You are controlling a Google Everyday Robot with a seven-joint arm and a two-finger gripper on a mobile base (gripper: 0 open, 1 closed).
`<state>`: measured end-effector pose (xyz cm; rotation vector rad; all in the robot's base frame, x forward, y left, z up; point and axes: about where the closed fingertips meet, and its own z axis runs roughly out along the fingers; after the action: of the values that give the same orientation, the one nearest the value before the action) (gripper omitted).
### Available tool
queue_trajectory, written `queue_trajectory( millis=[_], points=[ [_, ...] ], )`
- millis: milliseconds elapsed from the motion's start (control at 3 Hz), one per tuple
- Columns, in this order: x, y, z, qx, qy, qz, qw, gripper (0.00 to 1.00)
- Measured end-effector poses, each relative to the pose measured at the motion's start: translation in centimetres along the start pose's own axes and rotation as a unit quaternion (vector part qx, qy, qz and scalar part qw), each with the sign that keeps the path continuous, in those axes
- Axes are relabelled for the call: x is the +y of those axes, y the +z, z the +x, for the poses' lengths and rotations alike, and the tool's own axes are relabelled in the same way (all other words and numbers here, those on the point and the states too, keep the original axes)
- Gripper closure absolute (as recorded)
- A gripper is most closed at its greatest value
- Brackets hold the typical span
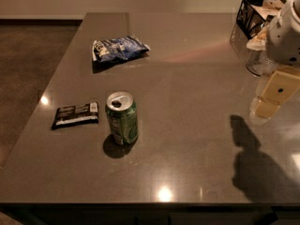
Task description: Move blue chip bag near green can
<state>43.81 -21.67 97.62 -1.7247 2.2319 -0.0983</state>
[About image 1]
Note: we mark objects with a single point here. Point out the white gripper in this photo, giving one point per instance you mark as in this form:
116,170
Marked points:
285,42

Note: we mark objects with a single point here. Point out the blue chip bag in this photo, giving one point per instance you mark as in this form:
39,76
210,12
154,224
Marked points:
117,49

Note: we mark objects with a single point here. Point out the green soda can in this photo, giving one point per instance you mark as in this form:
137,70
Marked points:
122,116

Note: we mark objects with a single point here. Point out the black snack packet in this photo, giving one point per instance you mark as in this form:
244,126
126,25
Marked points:
75,115

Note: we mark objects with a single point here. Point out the black wire basket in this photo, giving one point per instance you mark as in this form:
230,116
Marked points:
254,14

